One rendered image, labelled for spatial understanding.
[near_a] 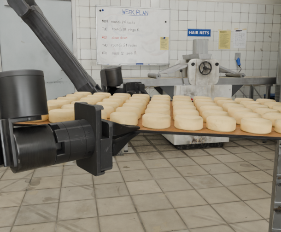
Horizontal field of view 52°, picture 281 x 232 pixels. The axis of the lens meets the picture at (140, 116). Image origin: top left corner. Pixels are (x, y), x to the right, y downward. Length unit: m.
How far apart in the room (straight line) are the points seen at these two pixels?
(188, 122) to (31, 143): 0.25
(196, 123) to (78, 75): 0.56
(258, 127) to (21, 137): 0.36
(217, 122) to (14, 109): 0.31
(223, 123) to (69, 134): 0.25
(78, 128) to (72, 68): 0.58
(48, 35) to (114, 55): 3.50
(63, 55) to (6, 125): 0.61
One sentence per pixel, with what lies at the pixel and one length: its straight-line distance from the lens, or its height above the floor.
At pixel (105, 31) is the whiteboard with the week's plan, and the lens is 4.46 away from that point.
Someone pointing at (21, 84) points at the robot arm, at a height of 1.10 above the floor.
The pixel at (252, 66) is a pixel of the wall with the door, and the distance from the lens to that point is 5.29.
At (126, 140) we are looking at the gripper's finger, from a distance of 0.45.
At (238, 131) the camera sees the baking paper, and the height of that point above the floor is 1.01.
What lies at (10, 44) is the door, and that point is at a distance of 4.55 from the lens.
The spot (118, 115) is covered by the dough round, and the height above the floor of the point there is 1.04.
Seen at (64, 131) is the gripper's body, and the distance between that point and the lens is 0.39.
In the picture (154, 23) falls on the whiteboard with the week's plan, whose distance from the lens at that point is 4.61.
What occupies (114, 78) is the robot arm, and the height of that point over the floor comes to 1.08.
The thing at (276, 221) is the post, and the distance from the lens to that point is 1.05.
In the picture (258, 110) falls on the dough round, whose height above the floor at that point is 1.03.
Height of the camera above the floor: 1.12
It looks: 10 degrees down
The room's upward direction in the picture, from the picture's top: straight up
